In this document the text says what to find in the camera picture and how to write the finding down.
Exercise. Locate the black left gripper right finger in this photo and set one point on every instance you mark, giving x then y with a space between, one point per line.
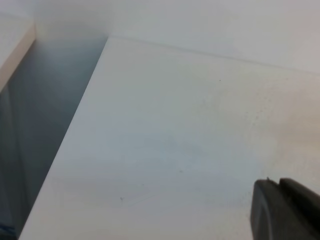
305 204

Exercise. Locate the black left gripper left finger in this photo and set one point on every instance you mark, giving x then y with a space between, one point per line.
271 216

